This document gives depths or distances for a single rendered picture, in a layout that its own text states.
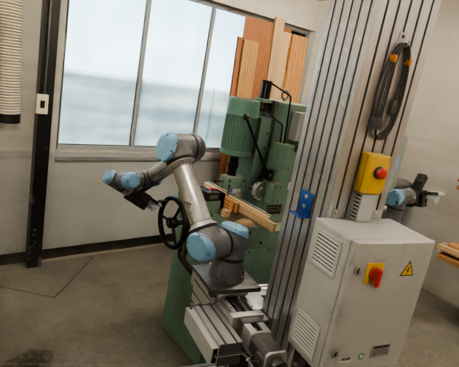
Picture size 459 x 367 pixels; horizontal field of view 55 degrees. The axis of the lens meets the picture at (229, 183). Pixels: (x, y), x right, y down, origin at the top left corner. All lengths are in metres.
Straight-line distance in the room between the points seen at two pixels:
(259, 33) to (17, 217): 2.51
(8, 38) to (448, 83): 3.45
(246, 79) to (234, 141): 1.70
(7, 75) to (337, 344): 2.40
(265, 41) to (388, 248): 3.07
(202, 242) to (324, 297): 0.48
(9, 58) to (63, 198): 1.09
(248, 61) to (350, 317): 2.93
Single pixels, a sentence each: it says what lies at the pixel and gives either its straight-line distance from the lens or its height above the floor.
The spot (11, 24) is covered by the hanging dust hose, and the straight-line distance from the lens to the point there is 3.04.
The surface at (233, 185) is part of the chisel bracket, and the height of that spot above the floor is 1.02.
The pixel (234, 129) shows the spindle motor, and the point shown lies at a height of 1.34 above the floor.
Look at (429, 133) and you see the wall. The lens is 4.43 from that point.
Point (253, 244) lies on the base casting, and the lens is 2.51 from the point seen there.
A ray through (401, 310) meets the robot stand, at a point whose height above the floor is 0.98.
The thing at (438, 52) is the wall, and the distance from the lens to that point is 4.50.
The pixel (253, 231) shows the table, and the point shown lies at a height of 0.88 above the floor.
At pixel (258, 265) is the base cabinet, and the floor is 0.60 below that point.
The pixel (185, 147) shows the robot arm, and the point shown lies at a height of 1.32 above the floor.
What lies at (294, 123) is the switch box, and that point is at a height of 1.42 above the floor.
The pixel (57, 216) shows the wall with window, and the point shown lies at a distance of 3.60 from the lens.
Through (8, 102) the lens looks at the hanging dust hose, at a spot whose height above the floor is 1.21.
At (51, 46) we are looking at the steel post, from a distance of 3.23.
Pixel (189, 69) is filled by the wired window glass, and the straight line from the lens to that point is 3.91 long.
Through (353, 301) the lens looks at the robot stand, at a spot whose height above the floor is 1.03.
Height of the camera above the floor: 1.65
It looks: 14 degrees down
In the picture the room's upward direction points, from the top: 10 degrees clockwise
